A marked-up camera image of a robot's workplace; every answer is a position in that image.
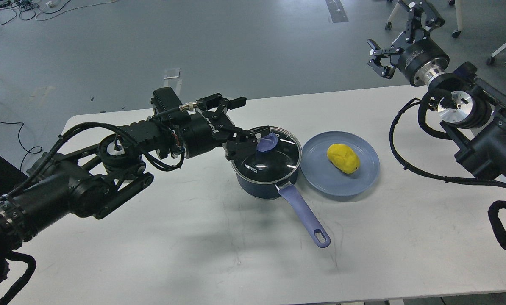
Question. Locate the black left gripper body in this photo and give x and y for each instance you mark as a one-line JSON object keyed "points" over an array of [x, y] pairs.
{"points": [[202, 133]]}

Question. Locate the white chair legs with casters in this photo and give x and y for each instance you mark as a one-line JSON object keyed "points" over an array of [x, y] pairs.
{"points": [[478, 25]]}

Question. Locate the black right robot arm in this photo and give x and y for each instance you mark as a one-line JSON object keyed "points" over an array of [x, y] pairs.
{"points": [[458, 106]]}

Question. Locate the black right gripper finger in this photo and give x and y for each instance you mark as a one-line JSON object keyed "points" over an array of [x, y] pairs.
{"points": [[423, 18], [377, 54]]}

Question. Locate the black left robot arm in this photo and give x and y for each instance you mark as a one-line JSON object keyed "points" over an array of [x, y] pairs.
{"points": [[94, 168]]}

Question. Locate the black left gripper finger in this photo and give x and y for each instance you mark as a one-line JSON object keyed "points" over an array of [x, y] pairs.
{"points": [[212, 110], [243, 143]]}

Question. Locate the dark blue saucepan purple handle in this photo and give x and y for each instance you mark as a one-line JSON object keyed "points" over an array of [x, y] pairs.
{"points": [[285, 188]]}

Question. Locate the yellow potato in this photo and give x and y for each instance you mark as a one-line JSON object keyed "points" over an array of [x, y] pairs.
{"points": [[343, 157]]}

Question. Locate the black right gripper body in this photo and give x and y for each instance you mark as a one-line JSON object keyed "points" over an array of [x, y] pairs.
{"points": [[416, 56]]}

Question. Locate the glass lid purple knob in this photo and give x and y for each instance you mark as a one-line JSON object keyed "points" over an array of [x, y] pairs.
{"points": [[277, 156]]}

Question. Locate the blue plate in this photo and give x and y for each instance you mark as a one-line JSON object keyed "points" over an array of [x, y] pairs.
{"points": [[321, 174]]}

